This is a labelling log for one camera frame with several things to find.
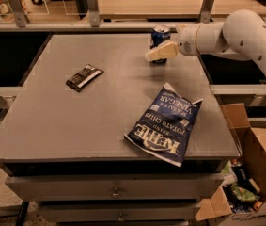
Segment dark snack bar wrapper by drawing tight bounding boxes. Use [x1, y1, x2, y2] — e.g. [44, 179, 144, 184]
[66, 64, 103, 92]

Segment open cardboard box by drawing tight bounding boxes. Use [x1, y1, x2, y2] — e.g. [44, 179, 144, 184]
[196, 104, 266, 226]

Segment left metal bracket post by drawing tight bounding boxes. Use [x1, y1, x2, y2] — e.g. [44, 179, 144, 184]
[8, 0, 28, 28]

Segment blue kettle chip bag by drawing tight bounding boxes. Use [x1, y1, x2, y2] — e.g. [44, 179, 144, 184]
[125, 83, 202, 167]

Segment grey drawer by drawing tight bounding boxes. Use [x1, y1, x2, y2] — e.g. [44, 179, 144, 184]
[40, 202, 200, 223]
[6, 173, 223, 202]

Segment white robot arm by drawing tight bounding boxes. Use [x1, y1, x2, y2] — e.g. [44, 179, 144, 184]
[145, 9, 266, 76]

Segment metal bracket post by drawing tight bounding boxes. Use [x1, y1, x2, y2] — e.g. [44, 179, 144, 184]
[8, 0, 28, 28]
[87, 0, 101, 27]
[197, 0, 214, 24]

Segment lower grey drawer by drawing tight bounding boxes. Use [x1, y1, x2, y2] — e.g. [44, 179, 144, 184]
[40, 202, 200, 223]

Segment right metal bracket post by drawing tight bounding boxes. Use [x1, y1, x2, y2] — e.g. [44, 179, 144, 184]
[197, 0, 214, 24]

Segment middle metal bracket post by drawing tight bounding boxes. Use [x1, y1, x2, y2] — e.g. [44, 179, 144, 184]
[87, 0, 101, 27]

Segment green snack bag in box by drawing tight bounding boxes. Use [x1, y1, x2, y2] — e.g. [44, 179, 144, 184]
[230, 184, 259, 203]

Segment blue pepsi can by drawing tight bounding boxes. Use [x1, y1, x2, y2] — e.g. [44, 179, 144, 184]
[150, 24, 172, 65]

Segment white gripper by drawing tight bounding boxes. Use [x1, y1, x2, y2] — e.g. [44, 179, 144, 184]
[145, 24, 201, 61]

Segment upper grey drawer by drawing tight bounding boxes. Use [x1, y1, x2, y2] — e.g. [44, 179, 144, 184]
[6, 173, 223, 202]

